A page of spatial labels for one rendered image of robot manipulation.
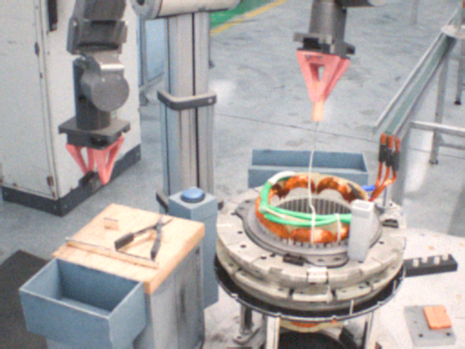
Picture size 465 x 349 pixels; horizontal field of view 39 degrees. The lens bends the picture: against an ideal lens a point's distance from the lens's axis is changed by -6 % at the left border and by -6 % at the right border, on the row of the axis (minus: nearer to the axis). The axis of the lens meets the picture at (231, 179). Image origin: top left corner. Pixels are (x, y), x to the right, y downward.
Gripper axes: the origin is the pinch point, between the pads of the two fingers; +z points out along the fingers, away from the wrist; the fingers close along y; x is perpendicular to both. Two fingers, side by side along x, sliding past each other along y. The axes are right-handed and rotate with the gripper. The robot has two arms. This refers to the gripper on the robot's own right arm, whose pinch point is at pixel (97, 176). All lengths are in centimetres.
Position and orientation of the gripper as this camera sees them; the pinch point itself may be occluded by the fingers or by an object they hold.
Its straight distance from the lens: 111.2
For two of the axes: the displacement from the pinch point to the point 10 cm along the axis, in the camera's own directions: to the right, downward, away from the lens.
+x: 3.8, -4.0, 8.3
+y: 9.3, 1.8, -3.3
